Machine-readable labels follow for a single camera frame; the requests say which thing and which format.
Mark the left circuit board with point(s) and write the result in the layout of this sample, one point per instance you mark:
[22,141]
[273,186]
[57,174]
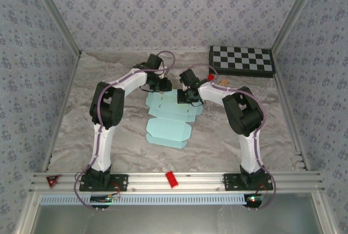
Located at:
[102,198]

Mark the circuit board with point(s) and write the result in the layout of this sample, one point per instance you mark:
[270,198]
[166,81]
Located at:
[102,198]
[254,198]

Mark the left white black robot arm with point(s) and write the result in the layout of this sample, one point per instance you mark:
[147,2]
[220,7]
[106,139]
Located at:
[102,147]

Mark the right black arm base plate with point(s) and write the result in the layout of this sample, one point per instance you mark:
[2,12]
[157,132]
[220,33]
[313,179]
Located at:
[231,182]

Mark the right circuit board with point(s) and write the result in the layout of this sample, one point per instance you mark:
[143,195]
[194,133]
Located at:
[254,198]

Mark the right aluminium table rail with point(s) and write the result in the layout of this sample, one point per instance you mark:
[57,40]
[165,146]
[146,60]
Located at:
[282,81]

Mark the black grey chessboard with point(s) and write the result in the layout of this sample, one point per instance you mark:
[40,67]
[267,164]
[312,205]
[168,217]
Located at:
[242,60]

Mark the left aluminium frame post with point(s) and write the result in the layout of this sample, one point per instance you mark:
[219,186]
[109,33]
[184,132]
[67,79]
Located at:
[58,13]

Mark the large red toy brick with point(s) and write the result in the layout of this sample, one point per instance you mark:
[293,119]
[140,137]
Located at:
[171,179]

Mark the light blue paper box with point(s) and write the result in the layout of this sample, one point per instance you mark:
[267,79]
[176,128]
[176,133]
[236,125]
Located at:
[167,128]

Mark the grey metal sheet panel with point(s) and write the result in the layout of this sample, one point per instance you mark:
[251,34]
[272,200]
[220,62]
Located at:
[174,220]

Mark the aluminium rail beam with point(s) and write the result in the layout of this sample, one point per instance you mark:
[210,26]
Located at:
[152,181]

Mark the small red toy brick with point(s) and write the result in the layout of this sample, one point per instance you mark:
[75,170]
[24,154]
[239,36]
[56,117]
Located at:
[210,77]

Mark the aluminium table rail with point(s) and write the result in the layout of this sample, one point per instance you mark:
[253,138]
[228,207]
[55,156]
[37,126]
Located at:
[71,81]
[282,81]

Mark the aluminium frame post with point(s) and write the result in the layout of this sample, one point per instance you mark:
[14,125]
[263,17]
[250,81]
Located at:
[294,13]
[58,13]

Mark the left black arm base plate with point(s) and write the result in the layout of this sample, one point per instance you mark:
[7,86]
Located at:
[121,182]

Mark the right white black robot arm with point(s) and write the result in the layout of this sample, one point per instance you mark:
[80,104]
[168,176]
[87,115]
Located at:
[251,152]

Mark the red triangle marker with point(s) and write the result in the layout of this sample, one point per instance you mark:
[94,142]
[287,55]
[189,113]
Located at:
[52,180]

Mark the left aluminium table rail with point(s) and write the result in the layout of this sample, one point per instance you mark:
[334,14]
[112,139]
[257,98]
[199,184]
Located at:
[71,81]

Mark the right aluminium frame post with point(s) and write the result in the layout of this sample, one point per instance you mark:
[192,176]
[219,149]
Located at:
[294,13]

